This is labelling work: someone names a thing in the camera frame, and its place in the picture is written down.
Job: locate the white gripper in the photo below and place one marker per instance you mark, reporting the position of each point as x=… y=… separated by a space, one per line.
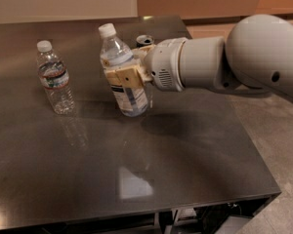
x=163 y=63

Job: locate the blue label plastic bottle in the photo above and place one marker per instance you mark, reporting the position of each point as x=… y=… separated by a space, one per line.
x=121 y=71

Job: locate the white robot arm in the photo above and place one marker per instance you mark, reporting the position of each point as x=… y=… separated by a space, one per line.
x=257 y=56

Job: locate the clear water bottle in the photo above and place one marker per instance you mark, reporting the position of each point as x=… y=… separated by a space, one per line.
x=54 y=78

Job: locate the blue silver energy drink can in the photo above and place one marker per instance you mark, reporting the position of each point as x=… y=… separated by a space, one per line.
x=144 y=40

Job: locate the items under table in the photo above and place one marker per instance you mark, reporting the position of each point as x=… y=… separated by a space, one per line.
x=227 y=218

